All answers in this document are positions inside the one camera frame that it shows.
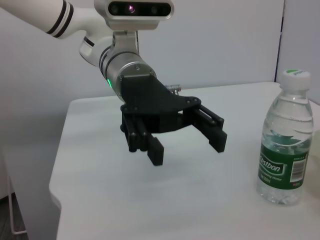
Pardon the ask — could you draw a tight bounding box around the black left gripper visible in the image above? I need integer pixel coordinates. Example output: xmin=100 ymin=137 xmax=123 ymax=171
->
xmin=119 ymin=74 xmax=228 ymax=167

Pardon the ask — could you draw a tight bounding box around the clear green-label water bottle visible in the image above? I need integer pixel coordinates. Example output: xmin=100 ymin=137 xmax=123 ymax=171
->
xmin=256 ymin=68 xmax=315 ymax=206

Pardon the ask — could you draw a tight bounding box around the silver round connector stub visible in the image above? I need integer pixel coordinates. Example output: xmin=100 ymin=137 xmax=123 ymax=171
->
xmin=164 ymin=84 xmax=183 ymax=97

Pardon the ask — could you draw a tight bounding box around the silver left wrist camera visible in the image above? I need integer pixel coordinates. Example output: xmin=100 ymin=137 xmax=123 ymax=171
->
xmin=93 ymin=0 xmax=175 ymax=55

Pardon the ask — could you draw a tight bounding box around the white thin metal frame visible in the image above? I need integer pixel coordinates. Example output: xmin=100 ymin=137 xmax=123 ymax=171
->
xmin=6 ymin=174 xmax=28 ymax=236

